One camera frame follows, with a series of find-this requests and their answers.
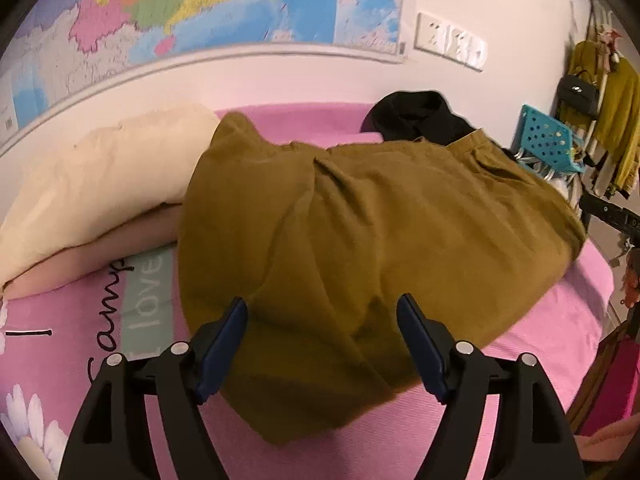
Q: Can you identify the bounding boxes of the person's right hand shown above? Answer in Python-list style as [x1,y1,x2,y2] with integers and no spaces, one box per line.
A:
[620,250,640,311]

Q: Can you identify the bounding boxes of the yellow-green hanging garment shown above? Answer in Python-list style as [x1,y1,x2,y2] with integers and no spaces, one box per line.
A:
[567,40,640,193]

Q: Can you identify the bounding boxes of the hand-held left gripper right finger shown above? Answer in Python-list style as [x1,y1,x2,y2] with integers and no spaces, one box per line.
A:
[396,292,586,480]

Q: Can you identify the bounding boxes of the pink printed bed sheet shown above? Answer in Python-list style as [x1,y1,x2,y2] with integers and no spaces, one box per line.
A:
[0,100,616,480]

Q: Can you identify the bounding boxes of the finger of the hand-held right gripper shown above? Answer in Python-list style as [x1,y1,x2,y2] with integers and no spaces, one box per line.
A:
[579,194,640,237]

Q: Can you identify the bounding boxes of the person's olive and pink clothing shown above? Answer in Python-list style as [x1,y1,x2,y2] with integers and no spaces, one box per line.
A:
[570,317,640,461]

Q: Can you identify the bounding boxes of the black handbag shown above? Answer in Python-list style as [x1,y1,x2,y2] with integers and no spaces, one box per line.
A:
[556,67,600,121]

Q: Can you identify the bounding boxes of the colourful wall map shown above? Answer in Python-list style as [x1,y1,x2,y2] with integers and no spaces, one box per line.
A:
[0,0,408,133]

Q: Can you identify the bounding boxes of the white coat rack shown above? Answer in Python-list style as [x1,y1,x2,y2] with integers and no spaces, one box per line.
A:
[585,2,626,196]

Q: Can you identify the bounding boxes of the olive brown jacket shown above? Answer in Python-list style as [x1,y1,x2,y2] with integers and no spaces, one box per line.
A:
[177,112,588,446]

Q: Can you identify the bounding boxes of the peach pillow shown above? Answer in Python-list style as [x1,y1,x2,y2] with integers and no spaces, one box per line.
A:
[2,205,183,302]

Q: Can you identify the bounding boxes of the cream pillow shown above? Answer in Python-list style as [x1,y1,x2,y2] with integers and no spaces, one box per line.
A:
[0,102,223,286]

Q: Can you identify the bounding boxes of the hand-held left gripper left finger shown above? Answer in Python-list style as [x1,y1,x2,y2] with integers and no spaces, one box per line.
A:
[57,296,249,480]

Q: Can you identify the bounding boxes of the white wall switch panel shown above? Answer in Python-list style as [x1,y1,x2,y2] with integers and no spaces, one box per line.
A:
[415,10,488,72]

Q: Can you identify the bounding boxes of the black garment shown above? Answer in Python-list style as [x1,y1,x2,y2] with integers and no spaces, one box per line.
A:
[361,91,488,147]

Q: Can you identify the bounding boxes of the blue perforated plastic basket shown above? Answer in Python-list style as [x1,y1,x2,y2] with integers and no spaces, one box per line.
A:
[515,105,586,173]

